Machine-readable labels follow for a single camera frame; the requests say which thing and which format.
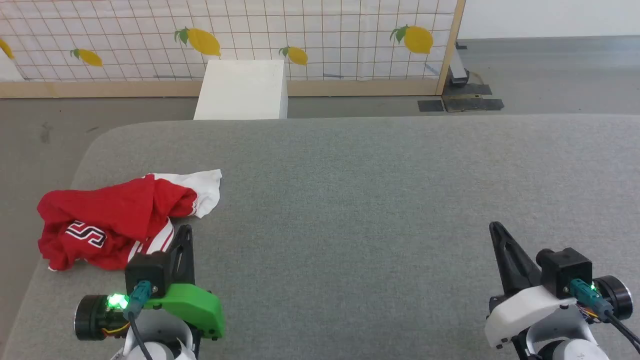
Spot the black right cable teal plug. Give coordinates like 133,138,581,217
570,278,640,356

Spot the grey fabric sofa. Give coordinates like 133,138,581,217
0,114,640,360

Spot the red and white jersey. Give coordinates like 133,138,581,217
37,169,223,272

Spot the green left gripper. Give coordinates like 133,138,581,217
144,225,226,341

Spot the white panel with grey patches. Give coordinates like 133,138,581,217
0,49,25,82

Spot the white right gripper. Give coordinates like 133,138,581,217
484,221,582,350

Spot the black left cable teal plug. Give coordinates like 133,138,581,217
122,280,154,360

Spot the black cable teal plug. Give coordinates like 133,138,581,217
570,278,640,356
122,280,154,360

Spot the lemon print partition screen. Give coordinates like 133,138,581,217
0,0,467,99

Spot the white box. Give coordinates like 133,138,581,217
193,59,289,121

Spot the grey metal stand foot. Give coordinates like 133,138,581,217
448,42,471,89

